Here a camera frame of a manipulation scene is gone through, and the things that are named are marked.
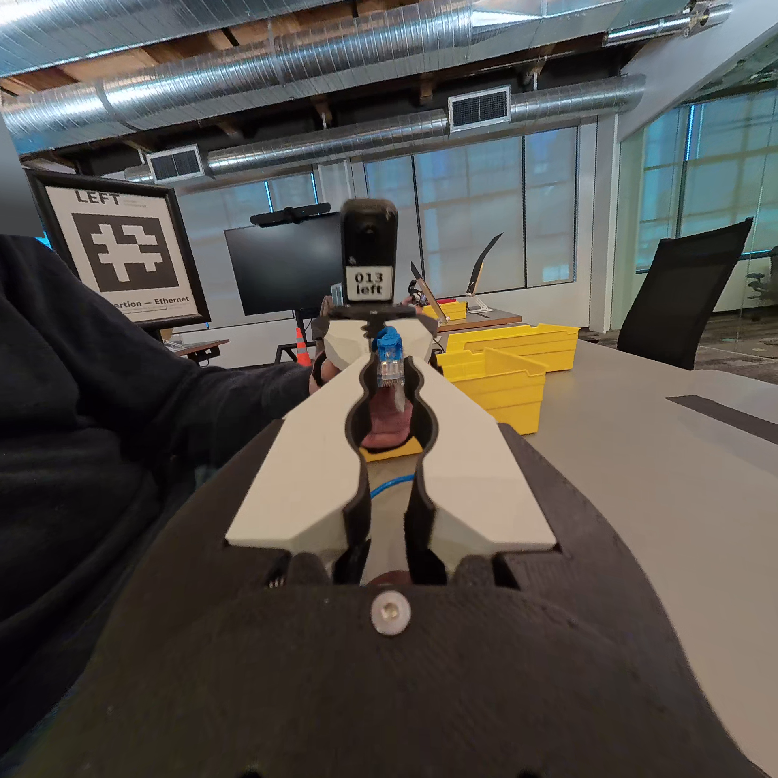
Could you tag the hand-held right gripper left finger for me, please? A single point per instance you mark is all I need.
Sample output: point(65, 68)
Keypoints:
point(292, 474)

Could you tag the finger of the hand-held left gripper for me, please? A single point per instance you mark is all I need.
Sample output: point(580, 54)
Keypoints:
point(343, 340)
point(416, 340)

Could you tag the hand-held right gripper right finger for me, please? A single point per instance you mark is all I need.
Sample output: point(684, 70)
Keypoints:
point(480, 480)

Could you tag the person's left forearm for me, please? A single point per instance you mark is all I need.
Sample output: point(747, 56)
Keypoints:
point(243, 401)

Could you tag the person's left hand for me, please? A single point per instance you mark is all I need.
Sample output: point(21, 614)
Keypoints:
point(389, 425)

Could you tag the orange traffic cone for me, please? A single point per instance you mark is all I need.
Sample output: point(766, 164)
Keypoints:
point(302, 352)

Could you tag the small yellow plastic bin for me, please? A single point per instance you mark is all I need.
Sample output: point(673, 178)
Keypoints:
point(453, 310)

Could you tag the instruction board on stand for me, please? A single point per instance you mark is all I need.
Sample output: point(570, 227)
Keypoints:
point(425, 292)
point(480, 273)

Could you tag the black monitor stand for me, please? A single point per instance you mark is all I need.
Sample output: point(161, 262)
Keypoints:
point(290, 340)

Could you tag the wooden background desk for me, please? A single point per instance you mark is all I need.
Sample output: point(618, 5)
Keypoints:
point(492, 317)

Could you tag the yellow plastic bin with divider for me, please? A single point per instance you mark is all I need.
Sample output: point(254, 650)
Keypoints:
point(498, 389)

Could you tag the long yellow plastic bin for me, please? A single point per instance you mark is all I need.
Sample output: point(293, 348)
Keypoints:
point(535, 343)

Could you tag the small wooden side desk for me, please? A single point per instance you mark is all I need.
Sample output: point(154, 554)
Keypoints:
point(200, 347)

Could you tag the white air vent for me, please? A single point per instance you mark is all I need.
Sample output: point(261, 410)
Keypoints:
point(479, 108)
point(174, 163)

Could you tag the black framed tag sign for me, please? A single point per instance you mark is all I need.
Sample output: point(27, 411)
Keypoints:
point(121, 243)

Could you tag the black mesh office chair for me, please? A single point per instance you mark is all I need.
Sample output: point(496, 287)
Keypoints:
point(681, 292)

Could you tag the black conference camera bar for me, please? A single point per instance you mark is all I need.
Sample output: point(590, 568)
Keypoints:
point(292, 214)

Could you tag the black wall monitor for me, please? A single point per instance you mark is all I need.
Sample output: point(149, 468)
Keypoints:
point(279, 267)

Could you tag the silver ventilation duct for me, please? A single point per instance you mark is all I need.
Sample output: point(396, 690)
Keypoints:
point(364, 137)
point(273, 73)
point(152, 30)

